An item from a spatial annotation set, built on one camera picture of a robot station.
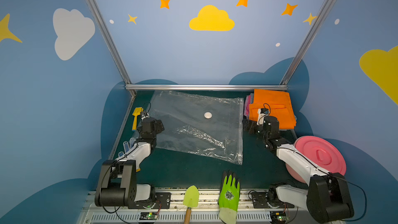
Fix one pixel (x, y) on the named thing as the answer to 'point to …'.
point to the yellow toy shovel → (137, 111)
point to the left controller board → (148, 215)
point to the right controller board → (279, 216)
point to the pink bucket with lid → (321, 152)
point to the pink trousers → (246, 106)
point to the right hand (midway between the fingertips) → (251, 119)
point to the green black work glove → (229, 198)
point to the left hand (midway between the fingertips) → (155, 121)
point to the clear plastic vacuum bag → (209, 125)
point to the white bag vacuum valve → (208, 115)
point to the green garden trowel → (191, 200)
